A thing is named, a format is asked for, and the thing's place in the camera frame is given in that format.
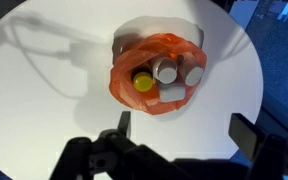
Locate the white lotion bottle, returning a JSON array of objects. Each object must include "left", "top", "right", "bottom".
[{"left": 178, "top": 54, "right": 205, "bottom": 87}]

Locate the yellow black-capped object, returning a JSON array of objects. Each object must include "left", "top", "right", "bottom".
[{"left": 130, "top": 64, "right": 155, "bottom": 94}]

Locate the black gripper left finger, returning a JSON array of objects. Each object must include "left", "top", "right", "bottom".
[{"left": 117, "top": 110, "right": 132, "bottom": 138}]

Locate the orange plastic bag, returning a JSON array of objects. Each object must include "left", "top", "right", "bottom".
[{"left": 108, "top": 32, "right": 208, "bottom": 116}]

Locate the white square cap bottle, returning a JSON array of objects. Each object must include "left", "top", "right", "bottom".
[{"left": 157, "top": 83, "right": 187, "bottom": 103}]

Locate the white round cap bottle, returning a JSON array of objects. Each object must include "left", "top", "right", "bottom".
[{"left": 151, "top": 56, "right": 179, "bottom": 85}]

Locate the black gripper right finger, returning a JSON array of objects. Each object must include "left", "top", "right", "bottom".
[{"left": 228, "top": 112, "right": 268, "bottom": 163}]

